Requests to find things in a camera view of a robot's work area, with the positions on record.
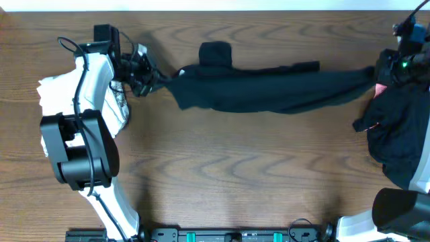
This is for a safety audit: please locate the black t-shirt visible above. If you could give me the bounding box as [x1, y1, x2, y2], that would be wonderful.
[166, 42, 375, 114]

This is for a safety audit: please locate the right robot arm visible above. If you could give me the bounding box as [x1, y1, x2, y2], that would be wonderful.
[326, 13, 429, 241]

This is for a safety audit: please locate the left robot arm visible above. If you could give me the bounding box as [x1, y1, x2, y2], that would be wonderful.
[40, 24, 171, 241]

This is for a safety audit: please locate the pink garment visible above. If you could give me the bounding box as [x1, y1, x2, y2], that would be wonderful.
[365, 84, 387, 130]

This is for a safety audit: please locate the black clothes pile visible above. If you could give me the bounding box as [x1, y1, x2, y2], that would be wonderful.
[353, 80, 429, 190]

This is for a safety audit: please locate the white patterned folded cloth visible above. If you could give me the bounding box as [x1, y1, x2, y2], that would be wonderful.
[36, 76, 130, 138]

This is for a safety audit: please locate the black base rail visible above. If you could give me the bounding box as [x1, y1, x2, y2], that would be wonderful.
[64, 218, 337, 242]

